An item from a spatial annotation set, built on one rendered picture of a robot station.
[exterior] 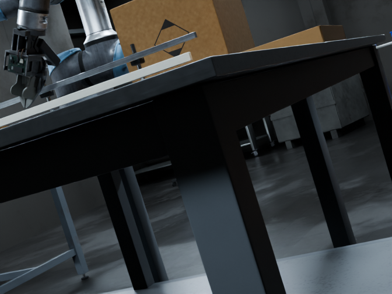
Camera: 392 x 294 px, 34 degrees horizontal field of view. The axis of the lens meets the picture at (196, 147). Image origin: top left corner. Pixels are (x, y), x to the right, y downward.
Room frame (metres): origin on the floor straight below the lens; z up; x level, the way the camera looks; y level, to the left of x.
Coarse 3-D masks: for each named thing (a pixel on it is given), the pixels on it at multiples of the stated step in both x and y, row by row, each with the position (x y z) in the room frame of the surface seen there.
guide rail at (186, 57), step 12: (168, 60) 1.52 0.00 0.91; (180, 60) 1.51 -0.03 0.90; (132, 72) 1.56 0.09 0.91; (144, 72) 1.55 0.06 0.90; (156, 72) 1.54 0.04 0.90; (108, 84) 1.59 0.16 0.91; (120, 84) 1.58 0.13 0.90; (72, 96) 1.63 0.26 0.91; (84, 96) 1.62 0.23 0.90; (36, 108) 1.68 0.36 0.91; (48, 108) 1.66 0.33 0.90; (0, 120) 1.73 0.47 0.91; (12, 120) 1.71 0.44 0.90
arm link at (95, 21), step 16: (80, 0) 2.04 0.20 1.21; (96, 0) 2.04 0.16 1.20; (80, 16) 2.06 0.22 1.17; (96, 16) 2.04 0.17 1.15; (96, 32) 2.04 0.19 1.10; (112, 32) 2.05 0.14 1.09; (96, 48) 2.03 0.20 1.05; (112, 48) 2.03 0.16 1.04; (96, 64) 2.03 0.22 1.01; (96, 80) 2.06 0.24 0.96
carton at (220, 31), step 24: (144, 0) 1.78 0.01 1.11; (168, 0) 1.76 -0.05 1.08; (192, 0) 1.73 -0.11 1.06; (216, 0) 1.73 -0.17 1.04; (240, 0) 1.92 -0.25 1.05; (120, 24) 1.82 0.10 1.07; (144, 24) 1.79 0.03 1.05; (168, 24) 1.76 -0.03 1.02; (192, 24) 1.74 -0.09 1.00; (216, 24) 1.71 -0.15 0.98; (240, 24) 1.86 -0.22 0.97; (144, 48) 1.80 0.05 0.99; (168, 48) 1.77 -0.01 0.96; (192, 48) 1.74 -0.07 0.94; (216, 48) 1.72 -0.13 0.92; (240, 48) 1.80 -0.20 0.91
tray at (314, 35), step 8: (304, 32) 1.30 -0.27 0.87; (312, 32) 1.29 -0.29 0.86; (320, 32) 1.29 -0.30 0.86; (328, 32) 1.35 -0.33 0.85; (336, 32) 1.42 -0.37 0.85; (280, 40) 1.32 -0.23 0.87; (288, 40) 1.31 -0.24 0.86; (296, 40) 1.31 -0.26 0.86; (304, 40) 1.30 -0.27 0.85; (312, 40) 1.29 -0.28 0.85; (320, 40) 1.29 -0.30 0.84; (328, 40) 1.32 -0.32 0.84; (336, 40) 1.40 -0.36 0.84; (256, 48) 1.34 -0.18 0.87; (264, 48) 1.33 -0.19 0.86
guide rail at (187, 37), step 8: (192, 32) 1.56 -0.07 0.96; (176, 40) 1.58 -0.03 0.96; (184, 40) 1.57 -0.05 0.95; (152, 48) 1.61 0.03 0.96; (160, 48) 1.60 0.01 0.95; (128, 56) 1.64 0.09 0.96; (136, 56) 1.63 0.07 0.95; (144, 56) 1.62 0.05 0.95; (112, 64) 1.66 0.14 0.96; (120, 64) 1.65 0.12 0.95; (88, 72) 1.69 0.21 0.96; (96, 72) 1.68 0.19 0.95; (64, 80) 1.72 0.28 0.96; (72, 80) 1.71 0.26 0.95; (48, 88) 1.74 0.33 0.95; (56, 88) 1.74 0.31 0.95; (0, 104) 1.81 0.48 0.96; (8, 104) 1.80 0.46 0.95
